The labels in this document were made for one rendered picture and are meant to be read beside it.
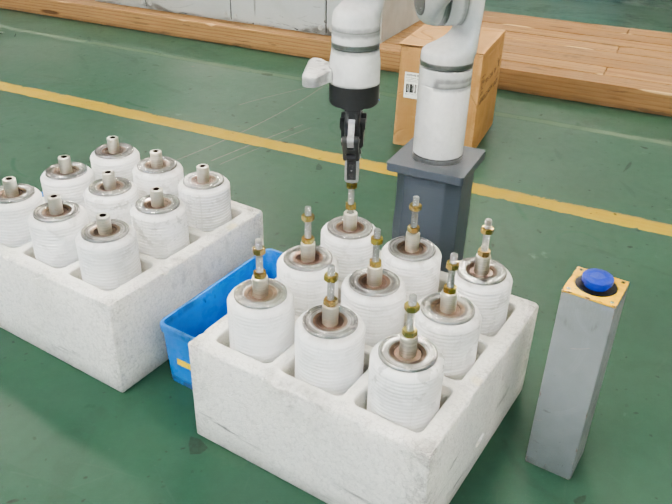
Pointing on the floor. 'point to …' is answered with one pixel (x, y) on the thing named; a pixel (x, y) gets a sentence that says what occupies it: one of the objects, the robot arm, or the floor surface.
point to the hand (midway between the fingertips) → (352, 168)
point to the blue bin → (205, 314)
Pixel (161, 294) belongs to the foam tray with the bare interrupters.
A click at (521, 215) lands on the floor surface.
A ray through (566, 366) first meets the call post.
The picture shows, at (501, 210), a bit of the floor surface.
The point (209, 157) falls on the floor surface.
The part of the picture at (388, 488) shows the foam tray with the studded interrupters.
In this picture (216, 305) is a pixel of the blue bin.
